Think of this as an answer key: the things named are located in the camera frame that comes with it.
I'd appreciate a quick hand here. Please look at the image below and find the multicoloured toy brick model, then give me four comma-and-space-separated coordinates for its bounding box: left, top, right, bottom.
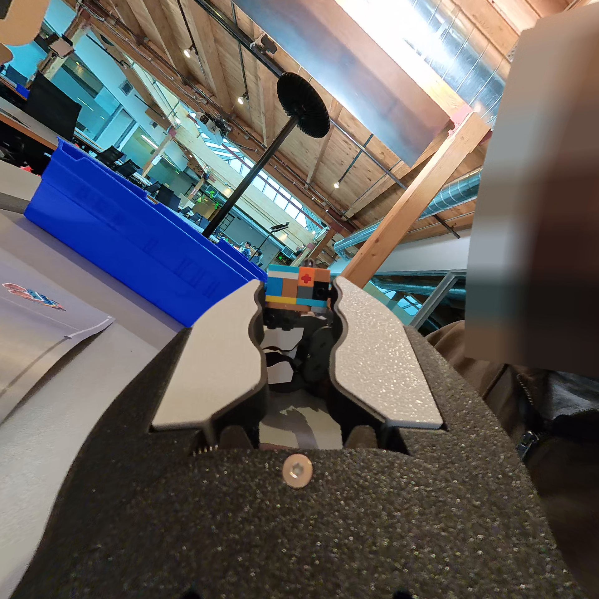
263, 264, 338, 330

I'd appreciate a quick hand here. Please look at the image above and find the black light stand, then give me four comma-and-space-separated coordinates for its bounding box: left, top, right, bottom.
269, 222, 291, 256

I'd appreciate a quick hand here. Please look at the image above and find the silver air duct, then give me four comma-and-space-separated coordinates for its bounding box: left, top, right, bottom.
334, 0, 515, 259

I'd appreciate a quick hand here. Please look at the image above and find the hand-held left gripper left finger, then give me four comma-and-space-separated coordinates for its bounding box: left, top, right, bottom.
152, 279, 271, 430

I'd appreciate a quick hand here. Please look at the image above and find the blue plastic bin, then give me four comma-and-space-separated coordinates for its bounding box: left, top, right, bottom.
24, 137, 267, 328

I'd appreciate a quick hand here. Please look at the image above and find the rounded plywood panel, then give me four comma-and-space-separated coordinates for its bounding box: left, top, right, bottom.
0, 0, 51, 62

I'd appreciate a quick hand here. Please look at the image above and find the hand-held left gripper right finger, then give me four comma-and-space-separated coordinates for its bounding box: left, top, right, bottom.
330, 276, 444, 429

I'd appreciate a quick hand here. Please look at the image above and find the black stand pole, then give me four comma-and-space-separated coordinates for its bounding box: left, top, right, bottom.
202, 114, 300, 240

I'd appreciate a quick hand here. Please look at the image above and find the black ribbed disc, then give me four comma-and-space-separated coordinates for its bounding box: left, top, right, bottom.
276, 71, 331, 139

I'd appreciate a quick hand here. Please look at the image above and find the grey instruction booklet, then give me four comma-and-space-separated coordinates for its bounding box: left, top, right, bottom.
0, 248, 116, 424

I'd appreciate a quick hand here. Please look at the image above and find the black high-back chair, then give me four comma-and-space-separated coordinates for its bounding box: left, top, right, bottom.
23, 72, 82, 141

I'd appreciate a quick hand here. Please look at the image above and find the person's brown jacket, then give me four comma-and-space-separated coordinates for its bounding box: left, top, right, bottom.
427, 320, 599, 599

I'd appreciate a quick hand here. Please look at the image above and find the wooden post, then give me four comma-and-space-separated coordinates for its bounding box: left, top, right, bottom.
341, 111, 492, 288

